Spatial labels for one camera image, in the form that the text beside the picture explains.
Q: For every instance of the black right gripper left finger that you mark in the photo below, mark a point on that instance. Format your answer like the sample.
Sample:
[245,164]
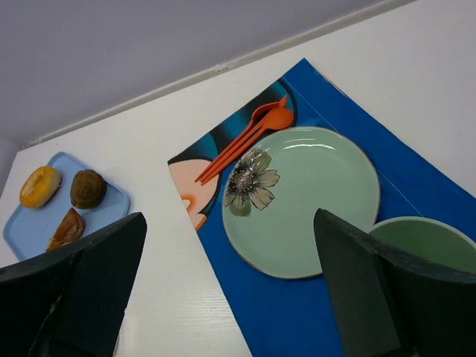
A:
[71,301]

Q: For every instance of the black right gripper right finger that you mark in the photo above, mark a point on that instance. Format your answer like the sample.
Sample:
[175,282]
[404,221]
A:
[389,302]

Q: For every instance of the brown bread slice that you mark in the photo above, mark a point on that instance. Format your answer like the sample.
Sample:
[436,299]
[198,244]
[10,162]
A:
[70,229]

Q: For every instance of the green cup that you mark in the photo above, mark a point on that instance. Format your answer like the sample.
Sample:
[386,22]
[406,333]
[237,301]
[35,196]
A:
[429,239]

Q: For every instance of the blue cartoon placemat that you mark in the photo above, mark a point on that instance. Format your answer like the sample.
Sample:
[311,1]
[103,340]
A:
[294,317]

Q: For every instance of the yellow glazed donut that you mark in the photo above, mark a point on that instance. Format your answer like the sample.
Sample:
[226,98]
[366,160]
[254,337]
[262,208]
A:
[40,186]

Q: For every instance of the green flower plate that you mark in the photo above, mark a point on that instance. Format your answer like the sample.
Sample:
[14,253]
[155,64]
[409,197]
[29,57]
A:
[275,189]

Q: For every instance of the orange plastic spoon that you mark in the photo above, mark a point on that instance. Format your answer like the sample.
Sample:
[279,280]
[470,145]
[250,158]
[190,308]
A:
[275,120]

